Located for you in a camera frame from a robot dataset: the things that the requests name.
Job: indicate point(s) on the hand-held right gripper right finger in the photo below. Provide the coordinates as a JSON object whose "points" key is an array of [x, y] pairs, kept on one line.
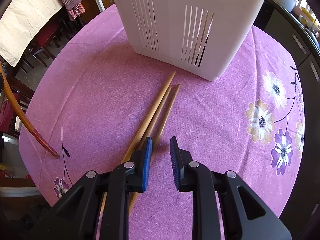
{"points": [[175, 165]]}

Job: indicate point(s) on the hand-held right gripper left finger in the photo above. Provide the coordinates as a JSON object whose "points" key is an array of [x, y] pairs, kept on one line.
{"points": [[146, 165]]}

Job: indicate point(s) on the light wooden chopstick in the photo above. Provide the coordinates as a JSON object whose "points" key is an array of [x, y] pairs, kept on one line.
{"points": [[160, 97], [159, 110], [168, 110]]}

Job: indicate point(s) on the reddish brown chopstick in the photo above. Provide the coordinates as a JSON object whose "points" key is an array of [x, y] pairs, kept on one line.
{"points": [[50, 149]]}

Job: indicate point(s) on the purple floral tablecloth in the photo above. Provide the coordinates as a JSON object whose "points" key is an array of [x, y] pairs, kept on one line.
{"points": [[100, 92]]}

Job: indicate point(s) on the dark wooden chair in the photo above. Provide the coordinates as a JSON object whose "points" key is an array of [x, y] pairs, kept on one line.
{"points": [[7, 110], [46, 38]]}

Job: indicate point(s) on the white hanging sheet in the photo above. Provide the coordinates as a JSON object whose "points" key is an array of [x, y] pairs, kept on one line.
{"points": [[25, 25]]}

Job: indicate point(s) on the black kitchen countertop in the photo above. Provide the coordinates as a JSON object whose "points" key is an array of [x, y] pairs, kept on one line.
{"points": [[297, 25]]}

